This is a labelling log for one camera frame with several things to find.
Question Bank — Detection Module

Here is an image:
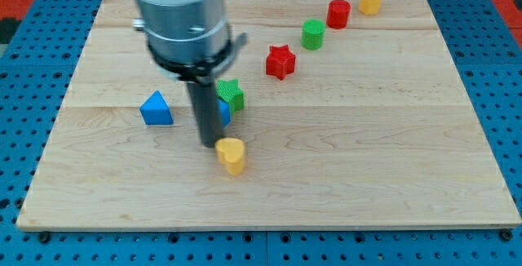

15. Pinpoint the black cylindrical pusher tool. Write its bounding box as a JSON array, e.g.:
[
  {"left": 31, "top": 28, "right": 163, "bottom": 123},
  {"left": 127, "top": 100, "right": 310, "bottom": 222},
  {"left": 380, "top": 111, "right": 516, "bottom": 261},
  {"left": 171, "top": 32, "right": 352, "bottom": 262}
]
[{"left": 187, "top": 82, "right": 224, "bottom": 148}]

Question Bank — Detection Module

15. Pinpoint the blue triangle block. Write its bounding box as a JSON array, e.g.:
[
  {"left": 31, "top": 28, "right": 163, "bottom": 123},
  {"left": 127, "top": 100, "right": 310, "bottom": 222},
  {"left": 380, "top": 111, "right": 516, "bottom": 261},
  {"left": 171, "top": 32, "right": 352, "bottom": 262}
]
[{"left": 139, "top": 91, "right": 174, "bottom": 126}]

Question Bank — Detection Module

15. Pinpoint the wooden board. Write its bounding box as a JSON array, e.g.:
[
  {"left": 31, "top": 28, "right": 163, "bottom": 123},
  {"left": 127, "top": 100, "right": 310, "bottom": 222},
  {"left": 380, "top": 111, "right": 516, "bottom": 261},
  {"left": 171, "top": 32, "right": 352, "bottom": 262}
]
[{"left": 17, "top": 0, "right": 521, "bottom": 232}]

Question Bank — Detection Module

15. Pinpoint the yellow hexagon block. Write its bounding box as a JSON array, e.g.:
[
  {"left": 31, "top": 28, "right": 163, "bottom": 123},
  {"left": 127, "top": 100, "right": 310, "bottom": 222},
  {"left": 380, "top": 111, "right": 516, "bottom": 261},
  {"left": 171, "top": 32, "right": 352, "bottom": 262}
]
[{"left": 358, "top": 0, "right": 382, "bottom": 16}]

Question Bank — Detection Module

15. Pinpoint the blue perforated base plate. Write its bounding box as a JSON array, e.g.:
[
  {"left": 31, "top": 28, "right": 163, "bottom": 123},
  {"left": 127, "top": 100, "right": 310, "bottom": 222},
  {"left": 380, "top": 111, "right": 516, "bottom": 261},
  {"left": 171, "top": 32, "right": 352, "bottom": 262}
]
[{"left": 1, "top": 0, "right": 521, "bottom": 265}]

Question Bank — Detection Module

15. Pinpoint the red star block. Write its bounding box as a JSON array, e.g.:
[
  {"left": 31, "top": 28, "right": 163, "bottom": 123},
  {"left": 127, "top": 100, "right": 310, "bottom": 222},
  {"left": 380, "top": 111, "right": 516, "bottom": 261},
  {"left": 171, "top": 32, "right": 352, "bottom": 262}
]
[{"left": 265, "top": 45, "right": 296, "bottom": 80}]

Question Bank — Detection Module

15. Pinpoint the green cylinder block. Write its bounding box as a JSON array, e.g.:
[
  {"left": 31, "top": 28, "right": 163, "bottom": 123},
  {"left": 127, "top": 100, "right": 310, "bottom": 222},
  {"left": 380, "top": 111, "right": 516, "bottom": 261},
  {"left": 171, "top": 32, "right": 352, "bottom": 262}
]
[{"left": 301, "top": 19, "right": 325, "bottom": 51}]

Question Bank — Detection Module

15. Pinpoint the red cylinder block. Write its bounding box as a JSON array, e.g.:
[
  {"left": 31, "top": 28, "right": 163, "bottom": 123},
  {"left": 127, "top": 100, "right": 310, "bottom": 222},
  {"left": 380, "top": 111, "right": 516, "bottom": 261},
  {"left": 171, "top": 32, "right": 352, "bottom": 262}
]
[{"left": 326, "top": 0, "right": 351, "bottom": 29}]

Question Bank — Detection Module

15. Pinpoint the green star block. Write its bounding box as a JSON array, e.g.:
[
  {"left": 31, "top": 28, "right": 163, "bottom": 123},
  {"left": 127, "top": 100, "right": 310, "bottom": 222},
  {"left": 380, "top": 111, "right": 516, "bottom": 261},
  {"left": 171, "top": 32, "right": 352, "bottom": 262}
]
[{"left": 217, "top": 78, "right": 245, "bottom": 115}]

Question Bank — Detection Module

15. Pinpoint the yellow heart block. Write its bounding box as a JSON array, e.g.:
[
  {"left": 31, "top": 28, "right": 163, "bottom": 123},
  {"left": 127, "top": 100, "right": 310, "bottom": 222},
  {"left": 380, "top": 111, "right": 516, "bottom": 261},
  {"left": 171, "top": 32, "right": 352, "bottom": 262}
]
[{"left": 215, "top": 138, "right": 246, "bottom": 175}]

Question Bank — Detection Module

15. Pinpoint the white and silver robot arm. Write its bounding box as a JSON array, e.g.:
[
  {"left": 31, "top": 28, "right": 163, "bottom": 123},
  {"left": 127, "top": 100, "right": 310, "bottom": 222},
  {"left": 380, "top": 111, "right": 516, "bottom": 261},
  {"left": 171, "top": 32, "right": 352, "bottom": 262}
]
[{"left": 134, "top": 0, "right": 247, "bottom": 85}]

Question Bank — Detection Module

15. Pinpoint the blue cube block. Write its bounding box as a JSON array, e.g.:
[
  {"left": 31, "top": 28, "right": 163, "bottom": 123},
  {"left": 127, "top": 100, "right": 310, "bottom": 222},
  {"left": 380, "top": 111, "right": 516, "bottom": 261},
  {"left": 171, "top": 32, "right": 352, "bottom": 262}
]
[{"left": 218, "top": 99, "right": 231, "bottom": 127}]

